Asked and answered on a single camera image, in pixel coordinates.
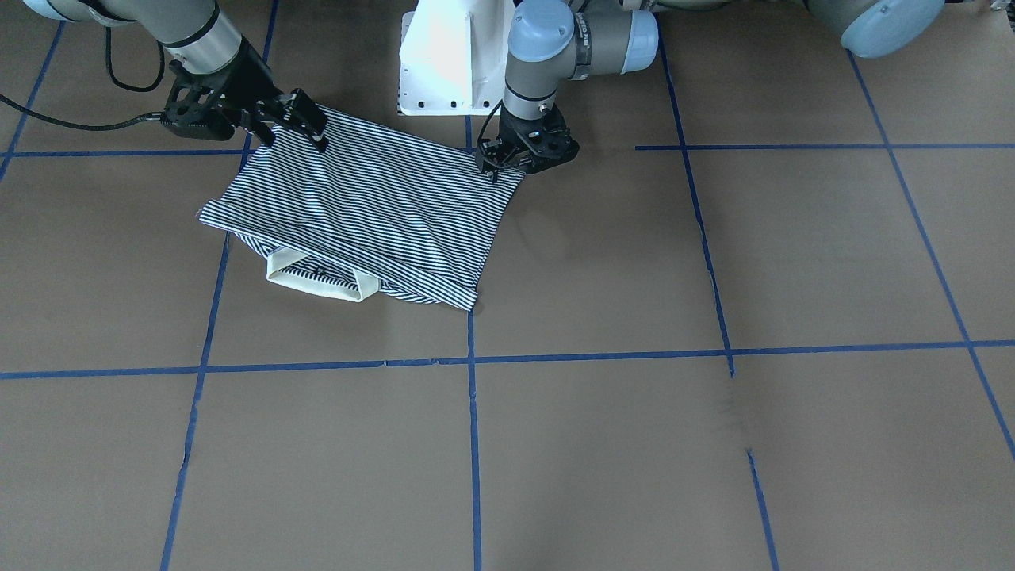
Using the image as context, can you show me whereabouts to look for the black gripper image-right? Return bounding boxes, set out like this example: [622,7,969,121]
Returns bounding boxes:
[476,102,580,183]

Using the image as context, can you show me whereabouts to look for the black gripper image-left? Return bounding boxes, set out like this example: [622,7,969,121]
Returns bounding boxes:
[162,37,329,153]

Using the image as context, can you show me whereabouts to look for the navy white striped polo shirt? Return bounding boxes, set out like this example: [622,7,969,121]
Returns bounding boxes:
[198,109,523,311]

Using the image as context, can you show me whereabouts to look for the black cable on image-left arm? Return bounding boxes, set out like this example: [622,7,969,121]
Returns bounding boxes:
[0,24,171,132]

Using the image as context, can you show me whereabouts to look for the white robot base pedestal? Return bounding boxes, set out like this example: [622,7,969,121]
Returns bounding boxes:
[397,1,519,117]

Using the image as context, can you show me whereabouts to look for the black cable on image-right arm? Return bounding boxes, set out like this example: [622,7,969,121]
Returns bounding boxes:
[484,99,508,155]

